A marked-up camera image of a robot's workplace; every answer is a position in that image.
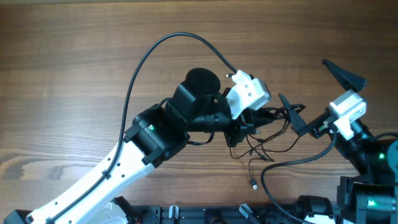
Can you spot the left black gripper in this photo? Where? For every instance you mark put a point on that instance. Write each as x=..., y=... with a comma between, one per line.
x=246, y=122

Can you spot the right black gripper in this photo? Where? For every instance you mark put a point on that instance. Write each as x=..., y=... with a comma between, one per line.
x=316, y=127

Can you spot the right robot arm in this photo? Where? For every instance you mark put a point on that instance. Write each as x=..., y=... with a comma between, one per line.
x=370, y=197

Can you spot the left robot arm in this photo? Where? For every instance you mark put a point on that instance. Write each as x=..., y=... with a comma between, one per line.
x=155, y=136

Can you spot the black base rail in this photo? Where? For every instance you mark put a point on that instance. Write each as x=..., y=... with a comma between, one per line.
x=156, y=214

